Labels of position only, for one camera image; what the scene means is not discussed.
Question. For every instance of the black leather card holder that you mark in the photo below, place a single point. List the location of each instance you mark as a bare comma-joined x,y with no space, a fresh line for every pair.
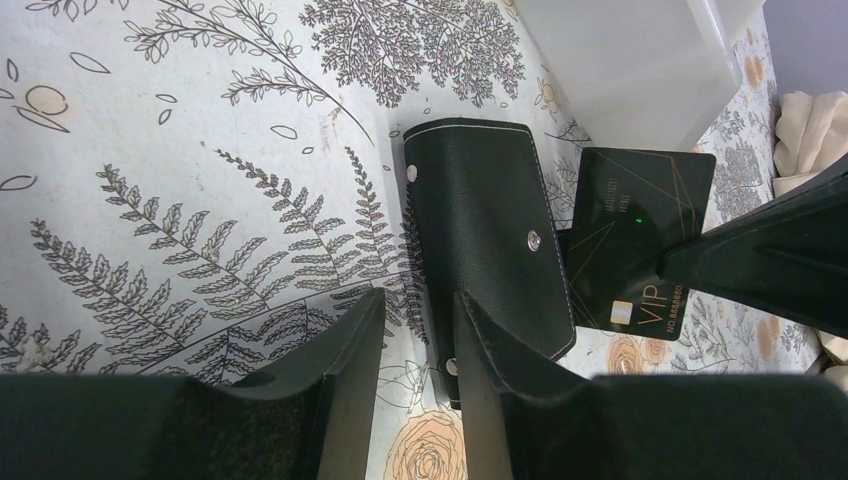
485,226

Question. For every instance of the black VIP card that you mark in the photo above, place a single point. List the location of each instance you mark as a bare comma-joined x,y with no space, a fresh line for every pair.
631,207

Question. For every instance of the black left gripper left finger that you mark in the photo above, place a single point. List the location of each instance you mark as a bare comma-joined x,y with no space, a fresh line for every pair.
307,415

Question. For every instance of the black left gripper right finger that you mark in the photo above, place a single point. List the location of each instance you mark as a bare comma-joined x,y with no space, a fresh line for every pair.
526,417

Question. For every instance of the beige crumpled cloth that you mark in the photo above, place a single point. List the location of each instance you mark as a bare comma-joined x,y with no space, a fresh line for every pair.
812,136

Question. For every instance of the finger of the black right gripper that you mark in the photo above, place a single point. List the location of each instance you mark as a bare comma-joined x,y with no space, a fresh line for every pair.
787,257

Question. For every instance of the white plastic card box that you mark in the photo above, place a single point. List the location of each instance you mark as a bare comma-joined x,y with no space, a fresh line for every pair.
647,75

